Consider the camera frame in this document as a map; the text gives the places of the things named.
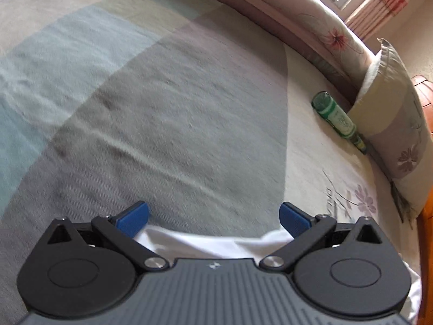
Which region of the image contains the pink floral quilt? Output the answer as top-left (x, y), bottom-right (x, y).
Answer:
top-left (157, 0), bottom-right (377, 78)

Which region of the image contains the floral pillow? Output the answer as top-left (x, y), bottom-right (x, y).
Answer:
top-left (351, 38), bottom-right (433, 225)

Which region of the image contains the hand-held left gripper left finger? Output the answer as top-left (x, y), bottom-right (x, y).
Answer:
top-left (41, 200), bottom-right (170, 273)

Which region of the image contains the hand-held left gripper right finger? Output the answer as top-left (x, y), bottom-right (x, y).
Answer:
top-left (259, 201), bottom-right (389, 273)

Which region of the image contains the wooden headboard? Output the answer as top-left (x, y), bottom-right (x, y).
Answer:
top-left (410, 74), bottom-right (433, 325)

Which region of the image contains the green glass bottle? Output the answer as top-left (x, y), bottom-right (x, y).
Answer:
top-left (311, 91), bottom-right (368, 155)

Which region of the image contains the pink curtain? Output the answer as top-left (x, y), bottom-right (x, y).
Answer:
top-left (344, 0), bottom-right (433, 42)

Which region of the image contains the white printed t-shirt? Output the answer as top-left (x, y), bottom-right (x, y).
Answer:
top-left (135, 225), bottom-right (423, 325)

